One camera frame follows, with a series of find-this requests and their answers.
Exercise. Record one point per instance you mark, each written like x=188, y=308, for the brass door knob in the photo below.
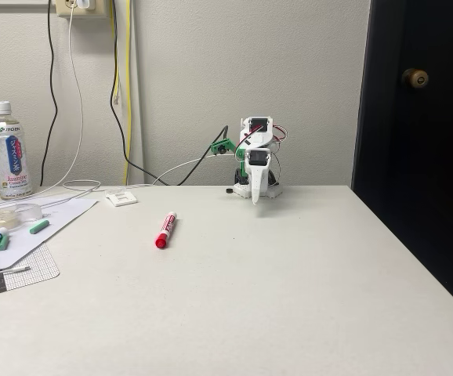
x=415, y=78

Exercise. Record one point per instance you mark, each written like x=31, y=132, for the beige wall outlet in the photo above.
x=64, y=11

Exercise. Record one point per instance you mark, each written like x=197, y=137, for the white paper sheet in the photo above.
x=66, y=213

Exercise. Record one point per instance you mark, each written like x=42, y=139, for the green marker cap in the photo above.
x=3, y=243
x=39, y=226

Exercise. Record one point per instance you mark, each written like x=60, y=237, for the red Expo marker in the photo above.
x=165, y=231

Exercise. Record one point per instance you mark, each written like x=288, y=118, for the grid pattern mat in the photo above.
x=34, y=270

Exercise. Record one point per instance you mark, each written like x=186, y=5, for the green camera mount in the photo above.
x=216, y=148

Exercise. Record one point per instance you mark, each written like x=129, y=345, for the dark door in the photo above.
x=426, y=176

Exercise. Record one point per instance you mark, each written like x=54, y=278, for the white charger plug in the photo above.
x=85, y=4

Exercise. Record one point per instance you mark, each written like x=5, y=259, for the jasmine tea plastic bottle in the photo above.
x=11, y=156

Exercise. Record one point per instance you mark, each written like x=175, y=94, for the thin white probe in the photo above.
x=7, y=271

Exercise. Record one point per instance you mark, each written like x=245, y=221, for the white wall faceplate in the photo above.
x=121, y=197

